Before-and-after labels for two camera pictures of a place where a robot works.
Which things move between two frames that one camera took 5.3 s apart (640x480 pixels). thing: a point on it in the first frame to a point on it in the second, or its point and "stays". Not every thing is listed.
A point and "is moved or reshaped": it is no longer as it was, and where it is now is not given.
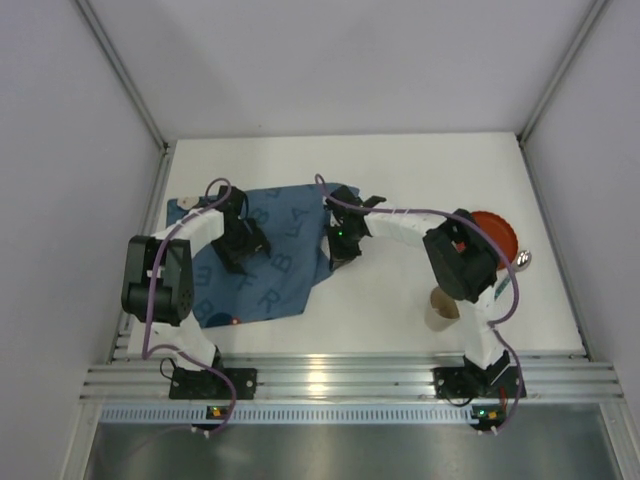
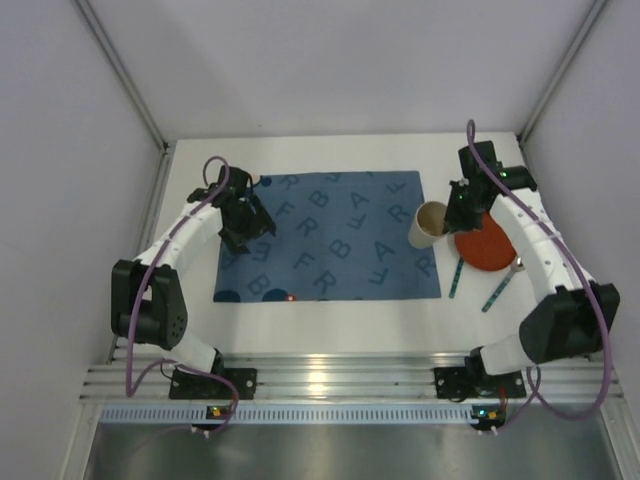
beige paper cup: (442, 311) is moved or reshaped
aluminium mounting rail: (340, 376) stays
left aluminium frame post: (125, 75) stays
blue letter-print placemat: (295, 224) is moved or reshaped
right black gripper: (343, 245) to (458, 218)
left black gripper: (242, 245) to (248, 230)
